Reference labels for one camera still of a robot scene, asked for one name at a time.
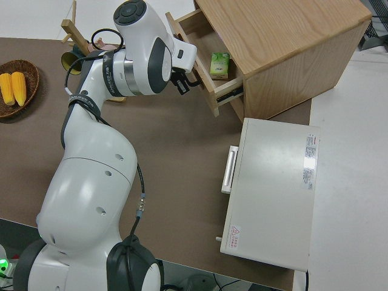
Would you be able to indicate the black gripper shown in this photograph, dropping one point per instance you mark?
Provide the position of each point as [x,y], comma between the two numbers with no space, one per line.
[176,75]

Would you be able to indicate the light wooden drawer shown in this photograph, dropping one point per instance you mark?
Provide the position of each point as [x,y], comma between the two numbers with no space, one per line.
[206,75]

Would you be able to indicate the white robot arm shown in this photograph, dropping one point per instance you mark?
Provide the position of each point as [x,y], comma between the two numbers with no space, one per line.
[91,182]

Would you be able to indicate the green tissue packet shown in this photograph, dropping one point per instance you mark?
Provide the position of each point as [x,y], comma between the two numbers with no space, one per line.
[219,65]

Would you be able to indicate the brown table mat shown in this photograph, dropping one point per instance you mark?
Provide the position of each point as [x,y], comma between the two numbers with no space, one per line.
[182,145]

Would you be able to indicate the light wooden cabinet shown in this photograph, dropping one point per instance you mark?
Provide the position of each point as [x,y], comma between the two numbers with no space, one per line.
[288,45]

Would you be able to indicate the blue mug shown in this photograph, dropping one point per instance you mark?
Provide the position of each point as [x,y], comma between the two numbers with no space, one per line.
[71,60]

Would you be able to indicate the wooden mug rack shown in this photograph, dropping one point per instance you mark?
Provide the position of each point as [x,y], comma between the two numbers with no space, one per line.
[75,33]

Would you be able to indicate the white toaster oven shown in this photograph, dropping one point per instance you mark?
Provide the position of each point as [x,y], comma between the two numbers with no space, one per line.
[269,194]

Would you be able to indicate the brown wicker basket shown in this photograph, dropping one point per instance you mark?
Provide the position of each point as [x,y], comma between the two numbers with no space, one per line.
[33,82]

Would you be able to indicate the yellow corn cob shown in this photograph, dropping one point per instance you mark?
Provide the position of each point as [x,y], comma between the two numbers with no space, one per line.
[6,89]
[19,89]

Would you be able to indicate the power socket with green light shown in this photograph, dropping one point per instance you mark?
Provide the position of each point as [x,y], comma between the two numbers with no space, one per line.
[3,263]

